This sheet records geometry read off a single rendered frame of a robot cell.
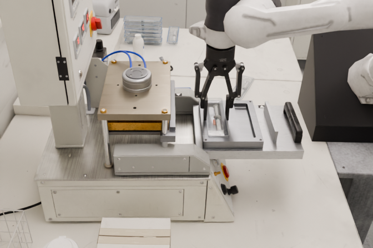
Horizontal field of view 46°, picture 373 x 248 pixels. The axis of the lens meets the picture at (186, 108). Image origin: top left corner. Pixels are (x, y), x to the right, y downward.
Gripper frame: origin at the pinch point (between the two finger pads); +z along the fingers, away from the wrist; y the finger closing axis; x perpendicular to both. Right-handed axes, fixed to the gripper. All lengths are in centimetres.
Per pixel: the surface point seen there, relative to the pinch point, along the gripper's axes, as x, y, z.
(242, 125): -0.6, 7.8, 5.4
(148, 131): -9.9, -18.8, 0.3
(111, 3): 102, -41, 9
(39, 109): 36, -62, 25
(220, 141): -9.8, 0.3, 3.9
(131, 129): -10.1, -23.1, -0.5
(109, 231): -26.9, -28.7, 19.2
